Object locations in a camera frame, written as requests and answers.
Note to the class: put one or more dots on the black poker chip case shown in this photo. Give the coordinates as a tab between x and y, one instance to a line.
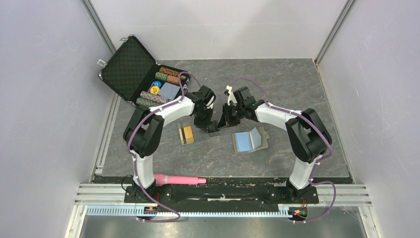
136	77

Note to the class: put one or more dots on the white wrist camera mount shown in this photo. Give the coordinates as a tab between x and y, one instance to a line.
231	100
209	105

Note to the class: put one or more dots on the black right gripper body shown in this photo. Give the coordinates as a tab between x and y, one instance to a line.
232	114

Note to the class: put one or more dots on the pink cylindrical marker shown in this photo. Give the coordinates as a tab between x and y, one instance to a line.
162	179

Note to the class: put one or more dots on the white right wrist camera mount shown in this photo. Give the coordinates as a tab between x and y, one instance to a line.
231	100

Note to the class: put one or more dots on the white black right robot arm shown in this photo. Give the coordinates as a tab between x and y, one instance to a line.
307	134

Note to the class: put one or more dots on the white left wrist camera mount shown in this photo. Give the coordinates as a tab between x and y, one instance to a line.
209	105

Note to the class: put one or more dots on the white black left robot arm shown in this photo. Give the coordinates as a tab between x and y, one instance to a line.
144	130

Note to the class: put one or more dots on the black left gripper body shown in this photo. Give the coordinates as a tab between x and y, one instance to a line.
204	118

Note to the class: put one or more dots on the beige card holder wallet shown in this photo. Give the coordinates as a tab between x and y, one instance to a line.
250	141

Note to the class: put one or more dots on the clear acrylic card tray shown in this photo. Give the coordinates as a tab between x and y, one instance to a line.
186	134

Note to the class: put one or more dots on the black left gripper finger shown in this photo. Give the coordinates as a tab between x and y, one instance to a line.
213	127
203	127

